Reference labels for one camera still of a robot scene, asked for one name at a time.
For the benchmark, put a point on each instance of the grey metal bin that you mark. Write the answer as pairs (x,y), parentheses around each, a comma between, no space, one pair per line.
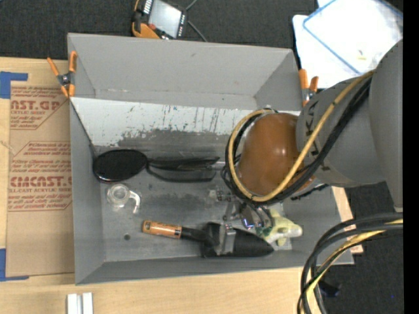
(170,74)

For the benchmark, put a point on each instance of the brown cardboard board red print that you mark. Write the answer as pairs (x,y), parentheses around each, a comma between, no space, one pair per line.
(39,227)

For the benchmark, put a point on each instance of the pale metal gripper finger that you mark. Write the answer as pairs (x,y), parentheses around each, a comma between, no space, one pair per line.
(229,239)
(220,195)

